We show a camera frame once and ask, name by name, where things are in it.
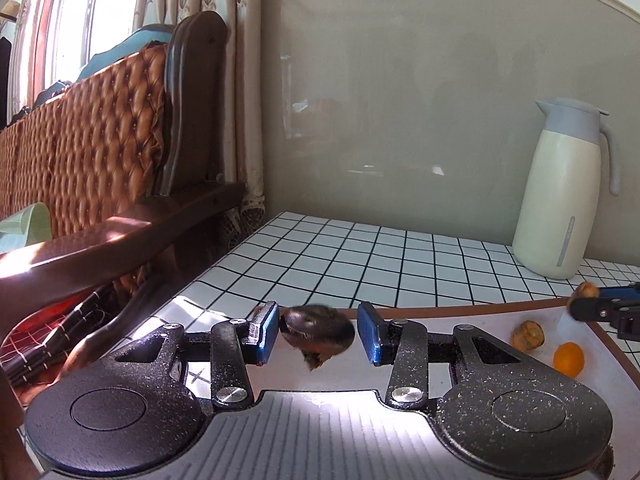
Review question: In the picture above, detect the brown nut-like fruit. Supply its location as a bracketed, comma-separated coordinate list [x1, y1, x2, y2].
[510, 321, 546, 352]

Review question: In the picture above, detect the orange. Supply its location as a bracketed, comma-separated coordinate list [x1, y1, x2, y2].
[552, 341, 586, 380]

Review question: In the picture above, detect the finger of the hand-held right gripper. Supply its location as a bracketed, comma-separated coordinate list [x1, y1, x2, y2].
[597, 283, 640, 299]
[569, 296, 640, 342]

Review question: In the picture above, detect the wooden sofa with orange cushion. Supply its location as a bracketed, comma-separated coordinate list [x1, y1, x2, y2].
[0, 10, 246, 401]

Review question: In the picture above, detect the cream thermos jug grey lid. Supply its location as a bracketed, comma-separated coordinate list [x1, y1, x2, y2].
[511, 98, 623, 281]

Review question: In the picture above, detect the white checked tablecloth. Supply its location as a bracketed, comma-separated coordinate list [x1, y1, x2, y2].
[125, 210, 640, 361]

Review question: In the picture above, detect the beige patterned curtain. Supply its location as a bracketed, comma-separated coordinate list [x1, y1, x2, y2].
[135, 0, 266, 241]

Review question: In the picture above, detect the dark water chestnut with tuft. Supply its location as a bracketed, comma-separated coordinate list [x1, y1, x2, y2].
[278, 304, 356, 372]

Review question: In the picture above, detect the blue cloth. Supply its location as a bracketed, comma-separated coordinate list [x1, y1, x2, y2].
[75, 22, 176, 81]

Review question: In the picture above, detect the light green plastic item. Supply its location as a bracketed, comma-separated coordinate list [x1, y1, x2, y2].
[0, 201, 53, 256]

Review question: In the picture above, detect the window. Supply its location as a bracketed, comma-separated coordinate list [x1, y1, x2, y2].
[45, 0, 146, 86]

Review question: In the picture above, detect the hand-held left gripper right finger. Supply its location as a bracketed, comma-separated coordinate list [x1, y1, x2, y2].
[357, 302, 523, 410]

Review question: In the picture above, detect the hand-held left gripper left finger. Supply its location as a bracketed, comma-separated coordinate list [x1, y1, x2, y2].
[114, 301, 280, 408]

